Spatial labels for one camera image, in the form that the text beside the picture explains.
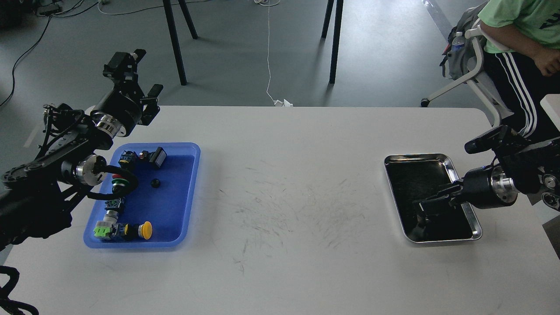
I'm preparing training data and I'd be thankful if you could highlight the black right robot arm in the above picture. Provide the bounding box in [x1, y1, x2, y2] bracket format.
[413, 134, 559, 220]

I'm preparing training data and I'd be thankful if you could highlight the red green push button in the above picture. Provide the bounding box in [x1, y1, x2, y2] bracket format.
[111, 174, 130, 194]

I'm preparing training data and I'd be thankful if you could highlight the white office chair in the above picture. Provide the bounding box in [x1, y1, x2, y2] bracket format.
[420, 19, 512, 128]

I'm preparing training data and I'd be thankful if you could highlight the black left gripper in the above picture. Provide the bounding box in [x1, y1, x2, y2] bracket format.
[91, 49, 164, 138]

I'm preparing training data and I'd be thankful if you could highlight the blue plastic tray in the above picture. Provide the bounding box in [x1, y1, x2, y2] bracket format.
[83, 142, 201, 249]

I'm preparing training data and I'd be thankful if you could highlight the white power cable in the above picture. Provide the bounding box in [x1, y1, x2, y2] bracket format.
[254, 0, 293, 107]

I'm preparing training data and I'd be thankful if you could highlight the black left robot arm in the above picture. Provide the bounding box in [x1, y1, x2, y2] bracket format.
[1, 49, 163, 249]

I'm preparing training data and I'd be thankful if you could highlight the grey backpack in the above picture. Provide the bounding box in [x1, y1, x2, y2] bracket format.
[440, 0, 488, 80]

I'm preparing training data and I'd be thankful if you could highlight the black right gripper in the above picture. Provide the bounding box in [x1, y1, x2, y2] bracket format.
[413, 165, 519, 217]

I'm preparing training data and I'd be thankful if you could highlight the black floor cable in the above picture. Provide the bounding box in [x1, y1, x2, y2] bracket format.
[0, 0, 101, 108]

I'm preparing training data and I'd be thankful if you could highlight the yellow mushroom push button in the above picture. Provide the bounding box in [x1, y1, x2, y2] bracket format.
[137, 221, 153, 240]

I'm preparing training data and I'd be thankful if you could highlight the black table leg right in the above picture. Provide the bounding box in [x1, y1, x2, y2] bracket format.
[321, 0, 344, 84]

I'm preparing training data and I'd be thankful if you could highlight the green white switch block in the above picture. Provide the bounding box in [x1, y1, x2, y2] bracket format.
[93, 221, 113, 241]

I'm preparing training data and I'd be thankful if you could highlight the shiny metal tray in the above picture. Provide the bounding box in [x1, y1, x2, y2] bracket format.
[384, 154, 483, 245]

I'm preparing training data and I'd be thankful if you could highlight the seated person green shirt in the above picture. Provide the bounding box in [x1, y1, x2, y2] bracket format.
[478, 0, 560, 142]

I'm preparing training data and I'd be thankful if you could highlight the black table leg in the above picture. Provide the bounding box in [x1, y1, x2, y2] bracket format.
[321, 0, 344, 84]
[162, 0, 199, 86]

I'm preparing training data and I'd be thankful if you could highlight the clear water bottle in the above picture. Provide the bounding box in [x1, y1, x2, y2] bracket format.
[451, 31, 466, 52]

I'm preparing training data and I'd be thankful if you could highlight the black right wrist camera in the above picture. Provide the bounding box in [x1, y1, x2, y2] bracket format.
[464, 125, 530, 155]

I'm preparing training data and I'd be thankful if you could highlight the black yellow selector switch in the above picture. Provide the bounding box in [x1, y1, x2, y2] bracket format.
[118, 151, 138, 172]

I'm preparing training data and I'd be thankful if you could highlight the black table leg left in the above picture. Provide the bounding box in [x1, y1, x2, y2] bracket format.
[162, 0, 199, 86]

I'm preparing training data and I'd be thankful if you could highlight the small black gear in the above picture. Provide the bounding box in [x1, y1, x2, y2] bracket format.
[150, 178, 161, 188]

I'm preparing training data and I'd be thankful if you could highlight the black rectangular switch part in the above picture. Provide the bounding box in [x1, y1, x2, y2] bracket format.
[138, 146, 168, 169]

